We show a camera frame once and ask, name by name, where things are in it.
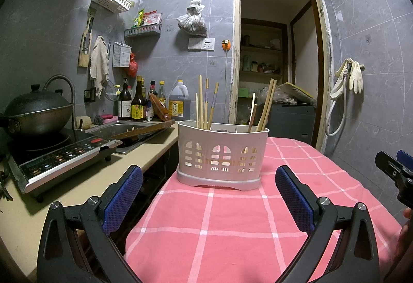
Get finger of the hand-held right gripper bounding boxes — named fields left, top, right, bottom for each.
left=397, top=150, right=413, bottom=171
left=375, top=151, right=409, bottom=189

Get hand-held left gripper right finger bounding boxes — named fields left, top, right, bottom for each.
left=275, top=165, right=380, bottom=283

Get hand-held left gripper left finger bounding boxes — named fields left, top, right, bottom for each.
left=37, top=164, right=143, bottom=283

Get white plastic utensil holder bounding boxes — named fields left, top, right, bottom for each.
left=177, top=120, right=270, bottom=192

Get person's right hand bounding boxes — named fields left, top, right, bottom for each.
left=394, top=206, right=413, bottom=271

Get pink plaid tablecloth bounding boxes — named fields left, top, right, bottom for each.
left=124, top=136, right=404, bottom=283

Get brown wooden board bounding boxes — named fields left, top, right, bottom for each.
left=111, top=120, right=177, bottom=142

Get steel sink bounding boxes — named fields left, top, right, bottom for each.
left=85, top=119, right=179, bottom=155

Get black induction cooker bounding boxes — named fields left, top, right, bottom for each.
left=6, top=127, right=123, bottom=203

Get black cabinet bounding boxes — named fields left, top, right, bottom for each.
left=265, top=104, right=319, bottom=145

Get yellow sponge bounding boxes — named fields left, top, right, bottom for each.
left=75, top=116, right=93, bottom=130

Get dark bottle yellow label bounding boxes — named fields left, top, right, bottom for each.
left=131, top=76, right=148, bottom=122

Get white rubber glove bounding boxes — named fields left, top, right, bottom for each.
left=335, top=58, right=354, bottom=79
left=350, top=60, right=365, bottom=94

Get brown food package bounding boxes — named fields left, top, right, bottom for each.
left=147, top=93, right=171, bottom=122

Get crumpled clear plastic wrap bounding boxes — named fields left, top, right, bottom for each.
left=257, top=86, right=291, bottom=105

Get flattened cardboard box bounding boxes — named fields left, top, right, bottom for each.
left=277, top=82, right=319, bottom=107

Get clear plastic strainer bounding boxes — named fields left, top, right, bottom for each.
left=105, top=81, right=118, bottom=101

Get large dark oil jug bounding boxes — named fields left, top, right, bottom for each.
left=168, top=80, right=192, bottom=120

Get yellow-capped glass bottle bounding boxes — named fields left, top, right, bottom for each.
left=157, top=81, right=168, bottom=108

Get black wok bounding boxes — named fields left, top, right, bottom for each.
left=0, top=102, right=75, bottom=142

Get black wok lid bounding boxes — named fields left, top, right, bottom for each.
left=4, top=84, right=72, bottom=116

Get red plastic bag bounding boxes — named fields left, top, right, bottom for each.
left=126, top=52, right=139, bottom=78

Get white hanging towel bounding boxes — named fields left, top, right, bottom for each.
left=90, top=35, right=110, bottom=100

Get grey curved faucet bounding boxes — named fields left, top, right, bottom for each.
left=43, top=74, right=77, bottom=129

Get wooden storage shelf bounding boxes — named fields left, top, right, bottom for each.
left=240, top=18, right=288, bottom=81

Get wooden knife rack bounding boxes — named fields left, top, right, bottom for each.
left=78, top=7, right=98, bottom=68

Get colourful seasoning packets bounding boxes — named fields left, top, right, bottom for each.
left=131, top=9, right=163, bottom=28

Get clear hanging plastic bag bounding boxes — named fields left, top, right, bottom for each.
left=176, top=0, right=208, bottom=37

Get white shower hose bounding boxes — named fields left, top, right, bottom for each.
left=325, top=60, right=349, bottom=137

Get white perforated wall holder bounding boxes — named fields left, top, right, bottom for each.
left=112, top=42, right=132, bottom=68

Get wooden door frame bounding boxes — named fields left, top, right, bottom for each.
left=229, top=0, right=335, bottom=155

